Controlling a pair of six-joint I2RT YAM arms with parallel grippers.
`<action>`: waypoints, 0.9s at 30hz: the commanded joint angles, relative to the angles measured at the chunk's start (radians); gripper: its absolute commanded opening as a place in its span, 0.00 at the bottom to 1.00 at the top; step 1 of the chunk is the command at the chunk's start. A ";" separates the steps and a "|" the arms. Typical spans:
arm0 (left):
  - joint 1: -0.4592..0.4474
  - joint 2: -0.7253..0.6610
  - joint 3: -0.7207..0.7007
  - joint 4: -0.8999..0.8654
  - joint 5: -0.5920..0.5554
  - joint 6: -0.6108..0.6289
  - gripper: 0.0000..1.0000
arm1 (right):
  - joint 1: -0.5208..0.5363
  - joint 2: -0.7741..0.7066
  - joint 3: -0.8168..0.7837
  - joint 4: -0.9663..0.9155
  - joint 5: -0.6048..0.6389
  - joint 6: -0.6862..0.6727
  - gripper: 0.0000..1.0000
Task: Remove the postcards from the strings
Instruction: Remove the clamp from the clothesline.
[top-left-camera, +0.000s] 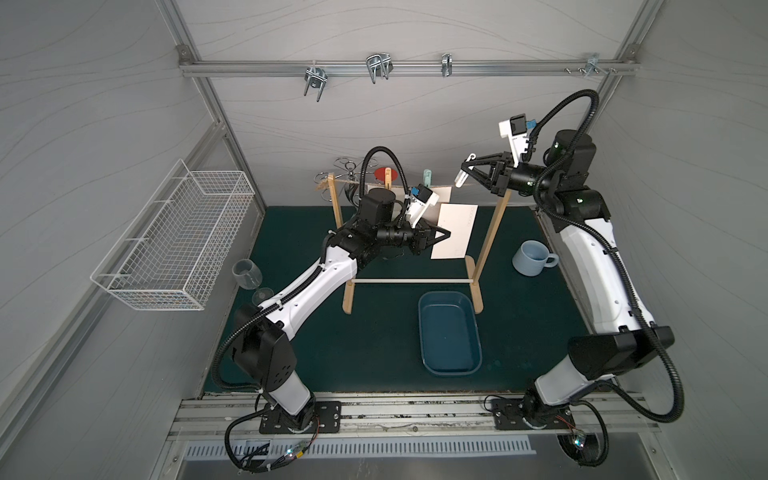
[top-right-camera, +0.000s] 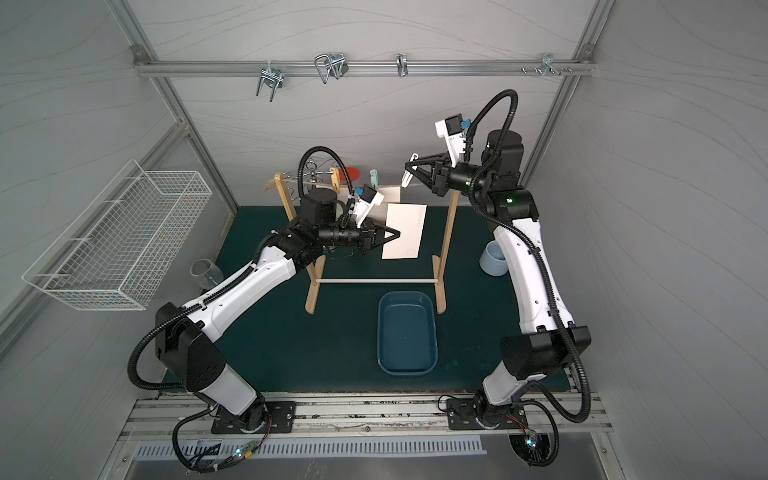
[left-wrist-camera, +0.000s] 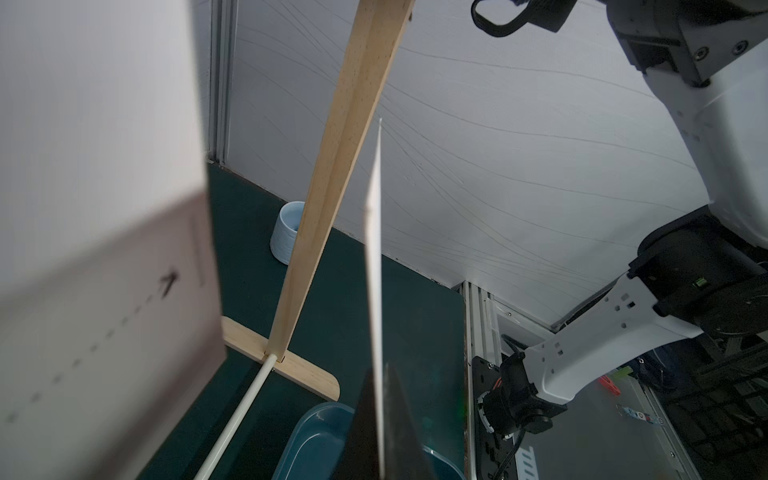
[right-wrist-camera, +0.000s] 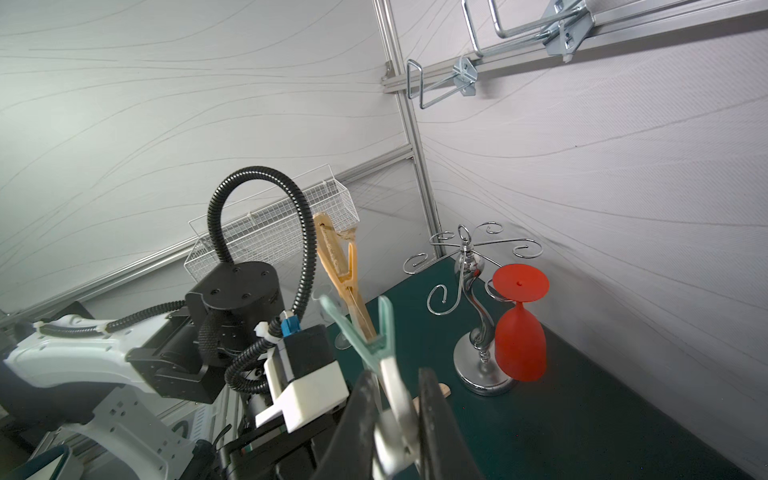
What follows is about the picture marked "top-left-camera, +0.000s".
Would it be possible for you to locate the white postcard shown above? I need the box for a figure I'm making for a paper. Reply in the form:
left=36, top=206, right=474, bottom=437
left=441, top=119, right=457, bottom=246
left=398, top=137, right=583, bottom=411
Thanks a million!
left=431, top=203, right=478, bottom=260
left=431, top=186, right=453, bottom=203

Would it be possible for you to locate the white wire basket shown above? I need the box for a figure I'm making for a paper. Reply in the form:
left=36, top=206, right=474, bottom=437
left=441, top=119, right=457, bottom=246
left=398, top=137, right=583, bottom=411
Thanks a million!
left=90, top=159, right=255, bottom=311

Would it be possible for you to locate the red plastic wine glass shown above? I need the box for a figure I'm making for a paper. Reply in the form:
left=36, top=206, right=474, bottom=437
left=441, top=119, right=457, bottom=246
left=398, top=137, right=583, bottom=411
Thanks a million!
left=374, top=167, right=399, bottom=183

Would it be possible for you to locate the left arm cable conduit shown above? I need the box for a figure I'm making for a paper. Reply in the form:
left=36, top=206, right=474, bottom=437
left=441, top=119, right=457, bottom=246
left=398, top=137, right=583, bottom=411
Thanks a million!
left=209, top=145, right=412, bottom=391

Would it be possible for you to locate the blue plastic tray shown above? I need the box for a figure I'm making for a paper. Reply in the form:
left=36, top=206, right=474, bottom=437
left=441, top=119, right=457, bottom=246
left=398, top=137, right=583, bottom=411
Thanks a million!
left=418, top=291, right=483, bottom=377

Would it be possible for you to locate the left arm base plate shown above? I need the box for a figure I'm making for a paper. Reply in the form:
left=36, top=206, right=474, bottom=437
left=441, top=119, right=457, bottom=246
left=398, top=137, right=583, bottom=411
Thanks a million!
left=259, top=400, right=342, bottom=435

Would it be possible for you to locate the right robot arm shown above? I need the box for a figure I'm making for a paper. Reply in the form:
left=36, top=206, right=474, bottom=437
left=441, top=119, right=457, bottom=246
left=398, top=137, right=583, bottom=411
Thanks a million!
left=455, top=122, right=684, bottom=428

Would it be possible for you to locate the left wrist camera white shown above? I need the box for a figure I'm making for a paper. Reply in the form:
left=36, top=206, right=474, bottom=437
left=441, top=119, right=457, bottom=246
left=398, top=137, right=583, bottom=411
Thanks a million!
left=405, top=184, right=439, bottom=228

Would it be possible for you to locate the wooden string rack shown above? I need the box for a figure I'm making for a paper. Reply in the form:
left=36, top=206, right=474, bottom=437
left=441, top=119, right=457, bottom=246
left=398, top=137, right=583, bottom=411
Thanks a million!
left=329, top=175, right=511, bottom=315

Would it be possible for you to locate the white clothespin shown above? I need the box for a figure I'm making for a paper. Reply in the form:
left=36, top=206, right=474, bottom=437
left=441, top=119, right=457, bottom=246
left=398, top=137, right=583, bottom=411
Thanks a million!
left=454, top=153, right=476, bottom=188

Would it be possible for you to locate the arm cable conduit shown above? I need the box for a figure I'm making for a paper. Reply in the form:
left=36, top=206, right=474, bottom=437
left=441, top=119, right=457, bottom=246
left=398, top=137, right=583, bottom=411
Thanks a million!
left=527, top=89, right=685, bottom=424
left=209, top=145, right=412, bottom=391

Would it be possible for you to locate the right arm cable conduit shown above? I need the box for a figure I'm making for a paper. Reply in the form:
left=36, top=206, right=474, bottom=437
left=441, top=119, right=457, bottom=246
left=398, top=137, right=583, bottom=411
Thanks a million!
left=527, top=89, right=685, bottom=424

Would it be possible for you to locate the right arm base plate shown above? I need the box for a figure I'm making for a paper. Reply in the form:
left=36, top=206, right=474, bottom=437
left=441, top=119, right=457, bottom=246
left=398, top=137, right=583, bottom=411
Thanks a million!
left=483, top=395, right=576, bottom=431

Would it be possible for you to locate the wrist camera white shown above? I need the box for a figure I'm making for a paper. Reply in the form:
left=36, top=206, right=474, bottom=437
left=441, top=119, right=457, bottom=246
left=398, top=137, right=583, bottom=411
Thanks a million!
left=498, top=114, right=537, bottom=168
left=405, top=184, right=439, bottom=228

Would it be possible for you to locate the light blue mug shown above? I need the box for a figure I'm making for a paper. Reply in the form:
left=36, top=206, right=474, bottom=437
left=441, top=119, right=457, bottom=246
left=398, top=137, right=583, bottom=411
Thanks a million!
left=512, top=240, right=560, bottom=277

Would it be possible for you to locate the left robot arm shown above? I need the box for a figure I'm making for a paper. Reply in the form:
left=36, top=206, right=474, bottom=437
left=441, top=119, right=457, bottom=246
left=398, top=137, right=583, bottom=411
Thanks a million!
left=228, top=185, right=450, bottom=417

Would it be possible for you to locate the clear drinking glass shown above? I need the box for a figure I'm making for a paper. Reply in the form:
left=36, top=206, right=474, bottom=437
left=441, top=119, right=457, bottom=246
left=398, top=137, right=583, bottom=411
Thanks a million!
left=231, top=259, right=263, bottom=290

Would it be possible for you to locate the metal rail with hooks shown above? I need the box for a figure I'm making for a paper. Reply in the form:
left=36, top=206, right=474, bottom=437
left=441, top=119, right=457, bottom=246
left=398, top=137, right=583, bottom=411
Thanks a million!
left=178, top=53, right=641, bottom=99

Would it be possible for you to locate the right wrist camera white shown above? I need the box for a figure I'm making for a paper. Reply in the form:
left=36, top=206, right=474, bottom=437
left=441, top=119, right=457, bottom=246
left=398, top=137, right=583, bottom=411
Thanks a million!
left=498, top=114, right=537, bottom=168

